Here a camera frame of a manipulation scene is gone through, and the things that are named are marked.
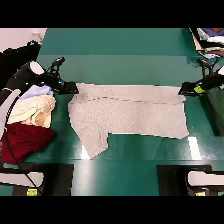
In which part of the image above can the cream garment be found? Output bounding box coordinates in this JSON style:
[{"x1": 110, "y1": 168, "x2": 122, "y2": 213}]
[{"x1": 7, "y1": 95, "x2": 57, "y2": 129}]

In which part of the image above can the light blue garment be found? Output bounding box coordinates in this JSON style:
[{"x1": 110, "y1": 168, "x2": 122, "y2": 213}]
[{"x1": 17, "y1": 84, "x2": 55, "y2": 103}]

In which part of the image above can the dark red garment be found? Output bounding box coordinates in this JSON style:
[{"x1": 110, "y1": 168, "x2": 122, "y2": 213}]
[{"x1": 0, "y1": 122, "x2": 56, "y2": 165}]

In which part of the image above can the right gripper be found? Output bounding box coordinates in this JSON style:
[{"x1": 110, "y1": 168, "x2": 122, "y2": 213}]
[{"x1": 178, "y1": 81, "x2": 204, "y2": 98}]

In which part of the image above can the grey shirt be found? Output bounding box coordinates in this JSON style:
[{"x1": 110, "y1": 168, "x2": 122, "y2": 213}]
[{"x1": 67, "y1": 82, "x2": 190, "y2": 160}]

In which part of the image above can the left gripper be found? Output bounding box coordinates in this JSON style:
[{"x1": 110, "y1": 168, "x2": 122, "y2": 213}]
[{"x1": 57, "y1": 81, "x2": 80, "y2": 96}]

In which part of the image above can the black cable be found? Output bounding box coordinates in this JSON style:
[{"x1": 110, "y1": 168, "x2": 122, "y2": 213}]
[{"x1": 2, "y1": 99, "x2": 41, "y2": 194}]

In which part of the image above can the heap of clothes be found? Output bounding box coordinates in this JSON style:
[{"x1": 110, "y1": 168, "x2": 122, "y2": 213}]
[{"x1": 189, "y1": 27, "x2": 224, "y2": 60}]

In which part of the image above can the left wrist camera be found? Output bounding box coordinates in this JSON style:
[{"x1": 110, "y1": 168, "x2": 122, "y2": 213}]
[{"x1": 45, "y1": 56, "x2": 66, "y2": 81}]

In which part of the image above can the dark green garment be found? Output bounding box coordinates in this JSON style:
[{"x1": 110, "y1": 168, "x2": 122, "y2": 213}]
[{"x1": 202, "y1": 86, "x2": 224, "y2": 137}]

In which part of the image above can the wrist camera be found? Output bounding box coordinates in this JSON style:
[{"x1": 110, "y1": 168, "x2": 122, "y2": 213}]
[
  {"x1": 45, "y1": 56, "x2": 66, "y2": 81},
  {"x1": 197, "y1": 58, "x2": 215, "y2": 80}
]

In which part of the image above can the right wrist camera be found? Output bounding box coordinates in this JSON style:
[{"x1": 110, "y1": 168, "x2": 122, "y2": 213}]
[{"x1": 197, "y1": 58, "x2": 215, "y2": 80}]

